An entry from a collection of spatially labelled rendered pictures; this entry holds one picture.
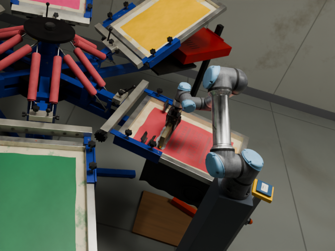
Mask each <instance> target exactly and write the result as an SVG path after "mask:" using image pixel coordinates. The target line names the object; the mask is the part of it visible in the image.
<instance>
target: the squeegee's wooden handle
mask: <svg viewBox="0 0 335 251"><path fill-rule="evenodd" d="M173 125H174V124H172V123H169V124H168V125H167V127H166V128H165V130H164V132H163V133H162V135H161V137H160V141H159V144H158V145H159V146H162V147H163V145H164V143H165V141H166V140H167V138H168V136H169V134H170V133H171V131H172V128H173Z"/></svg>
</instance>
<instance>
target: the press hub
mask: <svg viewBox="0 0 335 251"><path fill-rule="evenodd" d="M23 29H24V31H25V32H26V33H27V34H28V35H29V36H30V37H32V38H34V39H36V40H38V41H41V44H40V45H38V51H37V52H38V53H39V54H40V55H41V58H40V67H39V76H38V85H37V92H38V91H39V83H40V77H41V76H42V77H50V82H49V93H50V87H51V77H52V67H53V57H54V56H57V53H58V48H57V47H56V44H62V43H67V42H70V41H72V40H73V39H74V37H75V30H74V28H73V27H72V26H71V25H69V24H67V23H66V22H64V21H61V20H59V19H55V18H51V17H33V18H30V19H28V20H27V21H25V23H24V25H23ZM36 48H37V46H35V47H33V48H32V52H31V54H29V55H25V57H27V58H29V59H32V53H34V52H36ZM59 56H60V57H61V58H62V63H61V67H62V64H64V63H65V61H64V60H63V53H62V52H61V51H60V50H59ZM30 68H31V64H30V65H29V64H27V63H25V62H22V61H20V60H17V61H16V62H15V64H14V71H17V70H24V69H30ZM61 73H62V74H65V75H67V76H69V77H71V78H74V79H75V78H76V76H75V75H74V73H73V72H72V71H71V69H70V68H68V69H62V68H61ZM29 76H30V75H24V76H20V77H19V79H20V80H21V81H23V82H24V83H26V84H28V85H29ZM67 86H69V82H66V81H64V80H62V79H60V84H59V88H64V87H67ZM18 92H19V93H20V94H21V95H22V96H24V97H26V98H27V94H28V89H23V90H19V91H18ZM65 99H67V95H64V94H62V93H60V92H59V95H58V102H59V101H63V100H65ZM25 138H33V134H28V133H26V134H25ZM44 139H48V140H52V139H53V136H51V135H44Z"/></svg>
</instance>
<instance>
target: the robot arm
mask: <svg viewBox="0 0 335 251"><path fill-rule="evenodd" d="M202 83H203V87H204V88H205V89H207V90H208V96H207V97H206V98H198V97H192V96H191V94H190V90H191V86H190V84H188V83H186V82H181V83H180V84H179V86H178V88H177V92H176V94H175V97H174V100H173V102H172V109H171V110H170V111H169V112H168V113H167V115H166V124H165V126H166V127H167V125H168V124H169V123H172V124H174V125H173V128H172V130H175V129H176V127H177V126H178V124H179V123H180V122H181V112H180V110H182V109H183V110H184V111H185V112H186V113H191V112H193V111H194V110H201V111H209V112H210V111H212V137H213V147H212V148H211V149H210V153H208V154H207V155H206V159H205V165H206V169H207V172H208V173H209V175H210V176H212V177H214V178H223V179H222V181H221V187H222V189H223V191H224V192H225V193H226V194H227V195H228V196H229V197H231V198H233V199H236V200H244V199H246V198H247V197H248V196H249V194H250V192H251V186H252V183H253V181H254V180H255V178H256V177H257V175H258V173H259V172H260V171H261V169H262V167H263V164H264V162H263V159H262V157H261V156H260V155H259V154H258V153H257V152H255V151H253V150H251V149H244V150H243V151H242V152H241V153H235V148H234V147H233V146H232V145H231V129H230V108H229V98H230V97H232V96H233V95H239V94H240V93H242V92H243V91H244V90H245V89H246V87H247V85H248V79H247V76H246V74H245V73H244V72H243V71H242V70H240V69H237V68H228V67H221V66H210V67H208V68H207V70H206V71H205V73H204V76H203V82H202Z"/></svg>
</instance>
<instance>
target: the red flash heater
mask: <svg viewBox="0 0 335 251"><path fill-rule="evenodd" d="M231 49H232V47H231V46H229V45H228V44H227V43H225V42H224V39H222V38H221V37H220V36H218V35H217V34H215V33H214V32H213V31H211V30H210V29H209V28H207V29H206V28H205V27H203V28H202V29H200V30H199V31H198V32H196V33H195V34H193V35H192V36H191V37H189V38H188V39H187V40H185V41H184V42H182V43H181V47H179V48H178V49H177V50H175V51H174V52H172V53H171V55H172V56H174V57H175V58H176V59H177V60H178V61H180V62H181V63H182V64H189V63H194V62H199V61H204V60H209V59H214V58H219V57H224V56H229V53H230V51H231Z"/></svg>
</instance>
